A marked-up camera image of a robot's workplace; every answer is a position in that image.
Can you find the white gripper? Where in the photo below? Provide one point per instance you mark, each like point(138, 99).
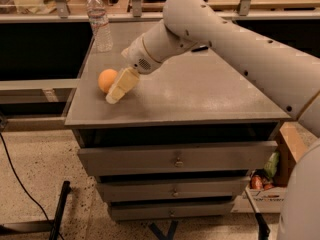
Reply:
point(138, 58)

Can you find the orange fruit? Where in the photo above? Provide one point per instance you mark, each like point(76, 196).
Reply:
point(106, 79)

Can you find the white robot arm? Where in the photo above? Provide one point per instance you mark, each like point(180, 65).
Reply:
point(287, 76)

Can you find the clear plastic water bottle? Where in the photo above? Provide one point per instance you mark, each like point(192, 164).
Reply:
point(99, 24)

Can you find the grey drawer cabinet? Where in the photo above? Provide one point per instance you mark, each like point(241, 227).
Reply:
point(195, 98)

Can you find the black left stand leg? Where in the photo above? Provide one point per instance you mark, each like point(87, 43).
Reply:
point(54, 233)

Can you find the black stand leg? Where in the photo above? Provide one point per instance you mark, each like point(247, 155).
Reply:
point(263, 228)
point(54, 233)

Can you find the top grey drawer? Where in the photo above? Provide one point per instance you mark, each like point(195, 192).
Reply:
point(176, 158)

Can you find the grey drawer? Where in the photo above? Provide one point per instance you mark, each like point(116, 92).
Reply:
point(172, 189)
point(170, 210)
point(176, 158)

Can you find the bottom grey drawer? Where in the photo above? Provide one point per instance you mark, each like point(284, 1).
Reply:
point(170, 210)

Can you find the middle grey drawer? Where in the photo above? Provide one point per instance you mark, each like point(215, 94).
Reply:
point(172, 189)

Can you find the green packet in box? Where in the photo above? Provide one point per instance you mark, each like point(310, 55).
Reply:
point(270, 168)

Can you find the cardboard box of groceries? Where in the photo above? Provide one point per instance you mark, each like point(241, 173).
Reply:
point(269, 194)

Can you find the black right stand leg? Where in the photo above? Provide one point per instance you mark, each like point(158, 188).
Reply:
point(263, 228)

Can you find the metal rail frame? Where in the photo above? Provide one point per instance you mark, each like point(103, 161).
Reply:
point(155, 9)

